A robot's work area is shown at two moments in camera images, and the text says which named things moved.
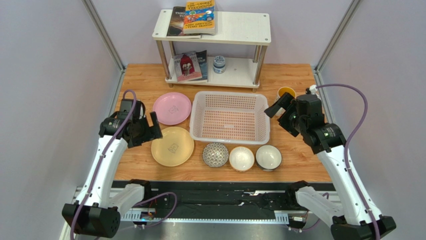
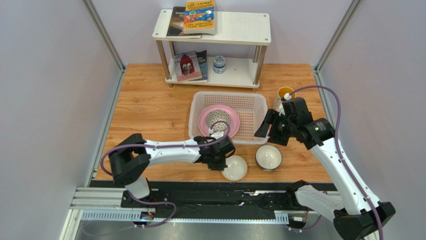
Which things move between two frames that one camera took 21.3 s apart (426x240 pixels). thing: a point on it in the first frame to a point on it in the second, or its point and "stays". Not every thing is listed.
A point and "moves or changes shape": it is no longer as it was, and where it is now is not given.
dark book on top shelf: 175,26 stays
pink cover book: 187,66 stays
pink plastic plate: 172,108 to 234,123
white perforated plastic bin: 229,118 stays
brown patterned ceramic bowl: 215,154 moves or changes shape
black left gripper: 151,133 to 218,167
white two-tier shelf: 231,28 stays
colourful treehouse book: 199,17 stays
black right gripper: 287,115 to 274,124
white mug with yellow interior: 281,91 stays
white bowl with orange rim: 241,159 to 237,168
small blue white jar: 219,64 stays
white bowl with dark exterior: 268,157 stays
